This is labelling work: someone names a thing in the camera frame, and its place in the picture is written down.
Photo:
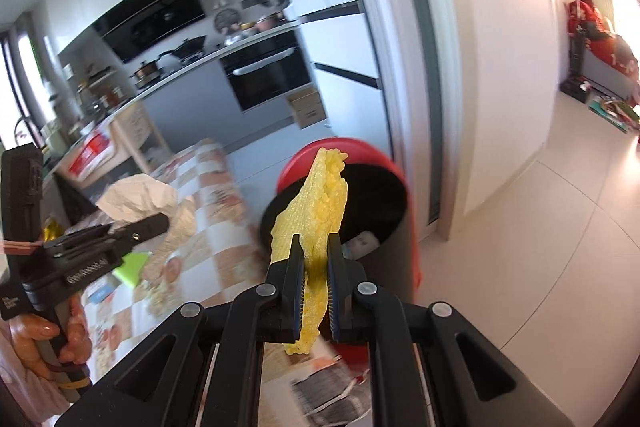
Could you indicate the black built-in oven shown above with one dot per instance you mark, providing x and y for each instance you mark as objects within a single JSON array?
[{"x": 265, "y": 77}]

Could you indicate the small blue white wrapper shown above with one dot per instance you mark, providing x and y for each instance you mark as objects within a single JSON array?
[{"x": 101, "y": 295}]

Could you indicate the kitchen window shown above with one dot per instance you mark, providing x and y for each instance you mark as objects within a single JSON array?
[{"x": 25, "y": 77}]

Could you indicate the gold foil bag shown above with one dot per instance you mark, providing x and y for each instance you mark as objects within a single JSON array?
[{"x": 50, "y": 232}]

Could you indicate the person's left forearm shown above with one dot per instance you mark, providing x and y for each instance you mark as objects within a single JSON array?
[{"x": 20, "y": 392}]

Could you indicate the pink pot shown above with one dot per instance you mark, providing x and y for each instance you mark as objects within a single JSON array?
[{"x": 267, "y": 23}]

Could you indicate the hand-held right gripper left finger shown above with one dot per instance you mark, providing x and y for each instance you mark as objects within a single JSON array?
[{"x": 300, "y": 292}]

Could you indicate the black wok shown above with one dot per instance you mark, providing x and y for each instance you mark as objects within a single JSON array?
[{"x": 187, "y": 47}]

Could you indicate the black trash bin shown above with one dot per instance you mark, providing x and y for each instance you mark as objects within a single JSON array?
[{"x": 380, "y": 207}]

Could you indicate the grey round lid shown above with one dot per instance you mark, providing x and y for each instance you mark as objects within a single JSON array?
[{"x": 226, "y": 18}]

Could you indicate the white green plastic bag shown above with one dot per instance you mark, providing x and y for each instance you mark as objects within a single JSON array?
[{"x": 135, "y": 199}]

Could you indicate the beige high chair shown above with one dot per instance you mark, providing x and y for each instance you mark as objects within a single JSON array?
[{"x": 135, "y": 127}]

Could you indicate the grey kitchen counter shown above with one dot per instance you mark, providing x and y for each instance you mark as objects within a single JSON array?
[{"x": 190, "y": 102}]

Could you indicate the cardboard box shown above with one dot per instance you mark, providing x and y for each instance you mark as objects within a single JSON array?
[{"x": 307, "y": 107}]

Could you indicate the white spice rack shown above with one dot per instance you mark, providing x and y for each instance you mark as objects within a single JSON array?
[{"x": 100, "y": 92}]

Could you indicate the striped printed paper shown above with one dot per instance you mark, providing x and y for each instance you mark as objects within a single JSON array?
[{"x": 320, "y": 387}]

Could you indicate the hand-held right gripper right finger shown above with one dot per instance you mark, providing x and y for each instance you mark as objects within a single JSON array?
[{"x": 334, "y": 297}]

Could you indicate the yellow foam net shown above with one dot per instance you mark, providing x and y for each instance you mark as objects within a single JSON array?
[{"x": 320, "y": 207}]

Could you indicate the person's left hand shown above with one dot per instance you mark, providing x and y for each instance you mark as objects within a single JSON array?
[{"x": 35, "y": 332}]

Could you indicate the red cloth pile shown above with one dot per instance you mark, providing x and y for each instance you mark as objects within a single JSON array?
[{"x": 600, "y": 42}]

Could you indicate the checkered printed tablecloth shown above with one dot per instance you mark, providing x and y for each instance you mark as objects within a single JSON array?
[{"x": 220, "y": 227}]

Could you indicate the black plastic bag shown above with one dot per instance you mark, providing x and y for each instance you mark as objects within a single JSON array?
[{"x": 75, "y": 202}]

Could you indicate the brown lidded cooking pot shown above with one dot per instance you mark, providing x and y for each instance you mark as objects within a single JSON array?
[{"x": 146, "y": 72}]

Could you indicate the black range hood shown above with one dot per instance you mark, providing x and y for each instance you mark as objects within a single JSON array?
[{"x": 150, "y": 19}]

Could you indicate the small dark box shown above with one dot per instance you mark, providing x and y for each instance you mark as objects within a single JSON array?
[{"x": 576, "y": 89}]

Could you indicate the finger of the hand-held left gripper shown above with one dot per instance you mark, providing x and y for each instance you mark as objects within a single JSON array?
[{"x": 142, "y": 227}]

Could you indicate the green sponge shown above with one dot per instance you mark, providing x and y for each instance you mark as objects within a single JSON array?
[{"x": 131, "y": 271}]

